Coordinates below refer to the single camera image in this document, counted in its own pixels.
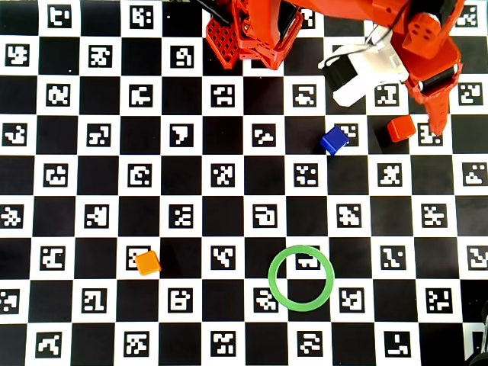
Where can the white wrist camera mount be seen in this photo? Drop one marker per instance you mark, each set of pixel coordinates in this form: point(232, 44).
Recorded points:
point(366, 72)

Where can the red cube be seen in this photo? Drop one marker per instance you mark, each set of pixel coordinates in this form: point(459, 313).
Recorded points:
point(401, 129)

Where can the blue cube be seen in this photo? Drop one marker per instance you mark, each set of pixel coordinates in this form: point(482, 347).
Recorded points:
point(334, 140)

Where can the red robot arm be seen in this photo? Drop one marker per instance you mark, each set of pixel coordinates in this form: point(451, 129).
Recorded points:
point(343, 7)

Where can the orange cube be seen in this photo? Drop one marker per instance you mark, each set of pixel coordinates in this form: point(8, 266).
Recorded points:
point(148, 263)

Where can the black white marker mat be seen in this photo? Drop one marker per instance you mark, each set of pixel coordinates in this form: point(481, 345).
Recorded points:
point(57, 190)

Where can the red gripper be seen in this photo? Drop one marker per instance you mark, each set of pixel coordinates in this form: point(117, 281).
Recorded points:
point(435, 83)

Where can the red lattice base plate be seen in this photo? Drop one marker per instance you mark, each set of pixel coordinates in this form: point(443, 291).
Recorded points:
point(223, 42)

